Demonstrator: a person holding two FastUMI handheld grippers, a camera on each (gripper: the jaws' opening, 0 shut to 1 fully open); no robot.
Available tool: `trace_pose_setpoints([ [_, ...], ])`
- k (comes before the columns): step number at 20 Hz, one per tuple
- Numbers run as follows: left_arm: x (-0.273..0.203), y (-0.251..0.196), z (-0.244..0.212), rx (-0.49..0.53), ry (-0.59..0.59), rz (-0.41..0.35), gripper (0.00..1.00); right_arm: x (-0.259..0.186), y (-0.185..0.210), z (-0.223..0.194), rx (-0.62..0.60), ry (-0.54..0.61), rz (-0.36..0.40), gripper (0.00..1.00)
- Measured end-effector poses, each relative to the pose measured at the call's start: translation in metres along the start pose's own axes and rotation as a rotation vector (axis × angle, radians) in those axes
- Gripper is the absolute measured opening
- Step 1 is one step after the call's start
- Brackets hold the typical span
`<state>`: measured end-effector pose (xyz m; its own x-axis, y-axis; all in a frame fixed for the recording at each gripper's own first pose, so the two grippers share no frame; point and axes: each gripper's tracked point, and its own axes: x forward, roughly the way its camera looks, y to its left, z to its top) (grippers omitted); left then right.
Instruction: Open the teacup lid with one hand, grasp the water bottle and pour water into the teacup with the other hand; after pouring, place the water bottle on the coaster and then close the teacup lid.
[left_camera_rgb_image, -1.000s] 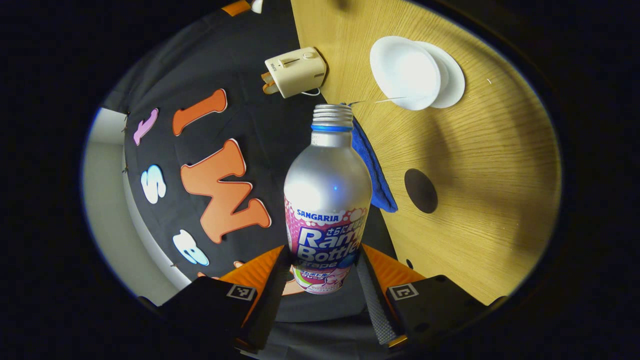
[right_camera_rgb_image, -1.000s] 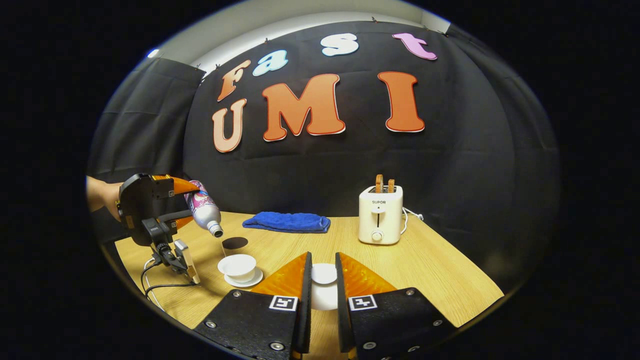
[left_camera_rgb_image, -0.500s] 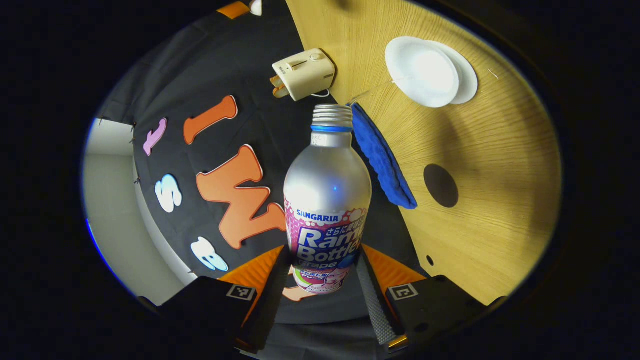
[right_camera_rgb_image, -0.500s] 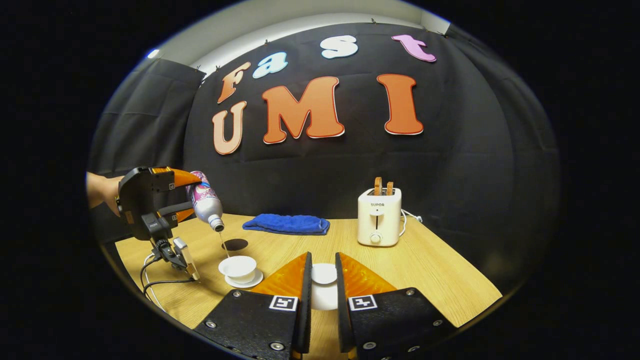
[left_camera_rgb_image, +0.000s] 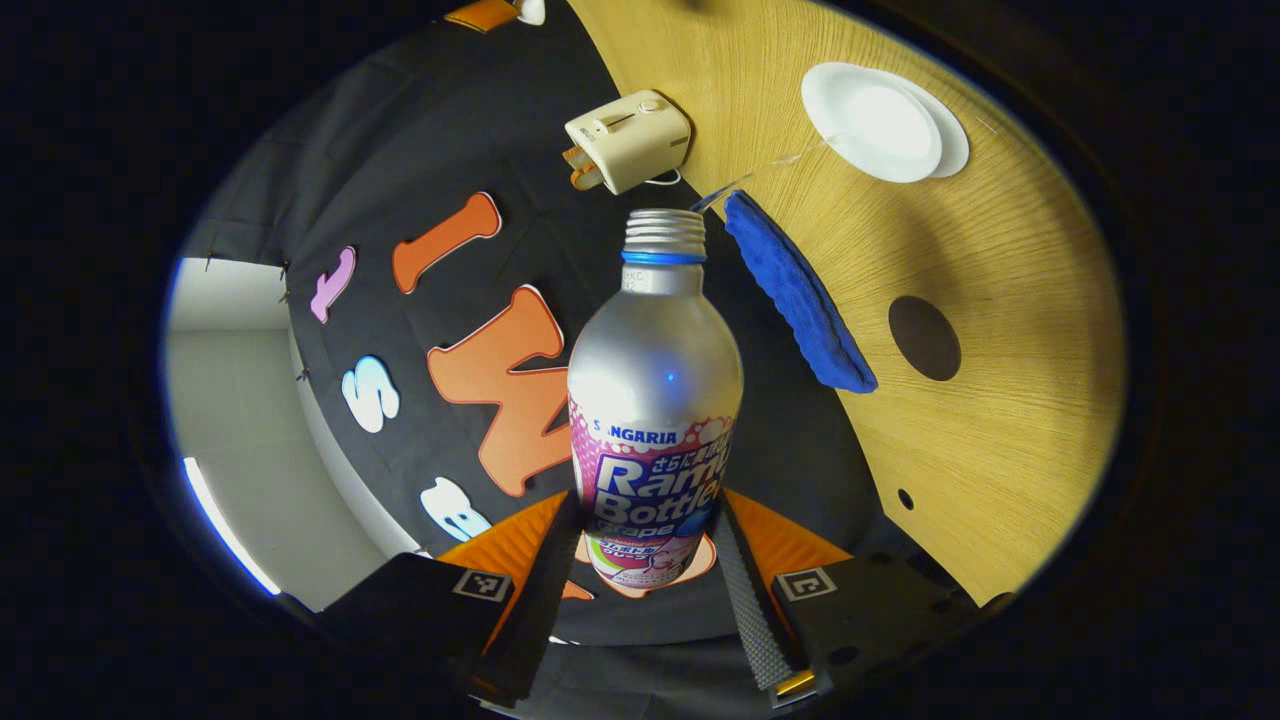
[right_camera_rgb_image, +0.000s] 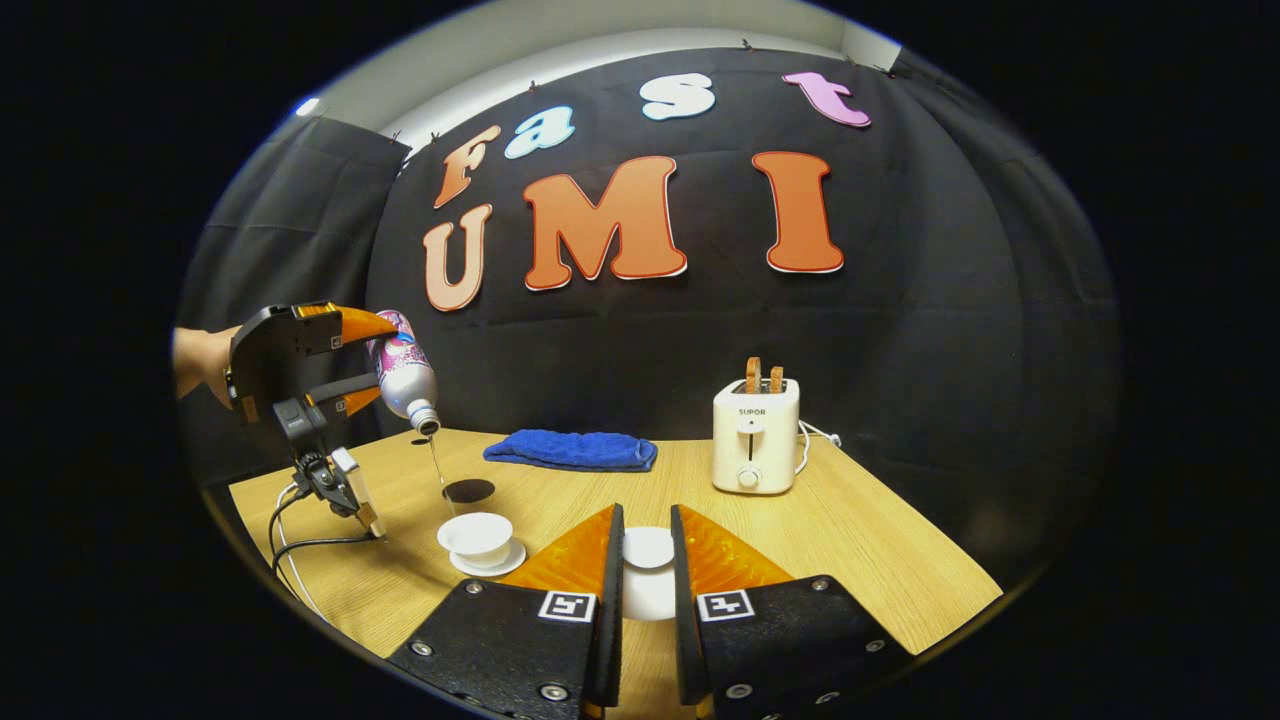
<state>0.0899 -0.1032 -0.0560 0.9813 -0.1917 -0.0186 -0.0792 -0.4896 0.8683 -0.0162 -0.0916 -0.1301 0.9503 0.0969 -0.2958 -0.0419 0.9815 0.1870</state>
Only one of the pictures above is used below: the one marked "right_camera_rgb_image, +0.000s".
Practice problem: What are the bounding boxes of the white teacup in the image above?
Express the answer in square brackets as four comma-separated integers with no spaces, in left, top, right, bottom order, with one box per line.
[437,512,515,569]

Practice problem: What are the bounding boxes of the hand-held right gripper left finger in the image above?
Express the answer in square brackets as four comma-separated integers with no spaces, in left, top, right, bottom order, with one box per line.
[385,503,626,720]

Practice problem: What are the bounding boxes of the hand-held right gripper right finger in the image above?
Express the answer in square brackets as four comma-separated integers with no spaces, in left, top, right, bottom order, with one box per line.
[670,503,916,720]

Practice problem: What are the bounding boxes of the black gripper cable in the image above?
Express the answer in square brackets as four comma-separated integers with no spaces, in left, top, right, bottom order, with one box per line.
[267,484,387,601]

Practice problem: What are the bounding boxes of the white toaster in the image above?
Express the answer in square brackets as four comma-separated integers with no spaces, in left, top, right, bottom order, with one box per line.
[711,378,802,496]

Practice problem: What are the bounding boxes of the blue folded towel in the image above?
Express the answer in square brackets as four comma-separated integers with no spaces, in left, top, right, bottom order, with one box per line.
[483,429,659,473]

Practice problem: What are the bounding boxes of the white toaster cable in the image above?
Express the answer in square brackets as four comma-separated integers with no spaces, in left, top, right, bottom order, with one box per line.
[796,419,844,477]

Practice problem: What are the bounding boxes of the black backdrop cloth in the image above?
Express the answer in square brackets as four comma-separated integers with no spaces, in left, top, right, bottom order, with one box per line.
[178,45,1121,581]

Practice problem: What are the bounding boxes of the silver water bottle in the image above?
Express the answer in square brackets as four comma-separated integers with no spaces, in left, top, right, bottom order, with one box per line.
[366,310,442,437]

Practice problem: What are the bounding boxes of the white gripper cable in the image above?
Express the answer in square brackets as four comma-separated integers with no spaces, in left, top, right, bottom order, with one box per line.
[274,484,333,623]

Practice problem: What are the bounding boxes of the white teacup lid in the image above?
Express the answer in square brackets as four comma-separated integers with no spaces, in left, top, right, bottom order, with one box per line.
[620,527,682,622]

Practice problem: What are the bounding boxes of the white saucer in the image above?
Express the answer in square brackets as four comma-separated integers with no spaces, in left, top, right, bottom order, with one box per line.
[449,538,528,579]

